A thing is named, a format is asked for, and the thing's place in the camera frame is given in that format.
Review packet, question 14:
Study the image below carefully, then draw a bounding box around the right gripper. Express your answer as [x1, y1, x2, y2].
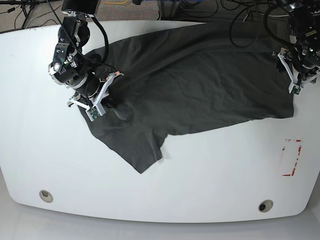
[67, 71, 124, 112]

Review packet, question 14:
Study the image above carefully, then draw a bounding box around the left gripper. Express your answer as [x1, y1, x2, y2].
[273, 48, 320, 94]

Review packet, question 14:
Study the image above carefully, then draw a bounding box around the dark grey t-shirt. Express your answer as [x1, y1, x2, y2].
[86, 23, 294, 173]

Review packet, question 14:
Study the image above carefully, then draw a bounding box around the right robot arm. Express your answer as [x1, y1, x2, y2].
[48, 0, 120, 117]

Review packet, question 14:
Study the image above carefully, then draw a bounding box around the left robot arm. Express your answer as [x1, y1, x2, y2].
[263, 0, 320, 95]

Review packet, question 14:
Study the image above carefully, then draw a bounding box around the red tape rectangle marking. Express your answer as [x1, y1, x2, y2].
[279, 139, 303, 177]

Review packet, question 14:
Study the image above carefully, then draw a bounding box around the black tripod stand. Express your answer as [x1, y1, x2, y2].
[0, 0, 48, 30]

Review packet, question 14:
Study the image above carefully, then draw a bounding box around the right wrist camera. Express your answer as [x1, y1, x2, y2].
[85, 106, 106, 122]

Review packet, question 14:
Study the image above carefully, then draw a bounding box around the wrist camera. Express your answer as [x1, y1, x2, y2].
[289, 85, 304, 95]
[85, 106, 106, 122]

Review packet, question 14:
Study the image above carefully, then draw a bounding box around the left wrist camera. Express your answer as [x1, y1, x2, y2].
[289, 85, 304, 95]

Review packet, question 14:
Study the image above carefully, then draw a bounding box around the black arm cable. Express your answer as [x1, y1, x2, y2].
[229, 0, 261, 48]

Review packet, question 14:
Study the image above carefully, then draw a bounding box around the yellow cable on floor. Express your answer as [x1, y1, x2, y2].
[102, 0, 130, 6]

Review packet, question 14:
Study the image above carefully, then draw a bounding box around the left table cable grommet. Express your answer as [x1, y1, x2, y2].
[39, 190, 53, 203]

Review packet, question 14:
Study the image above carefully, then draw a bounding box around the table cable grommet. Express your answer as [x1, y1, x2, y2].
[39, 190, 53, 203]
[258, 199, 274, 213]

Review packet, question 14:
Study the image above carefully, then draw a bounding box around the right table cable grommet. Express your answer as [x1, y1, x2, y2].
[258, 199, 274, 213]

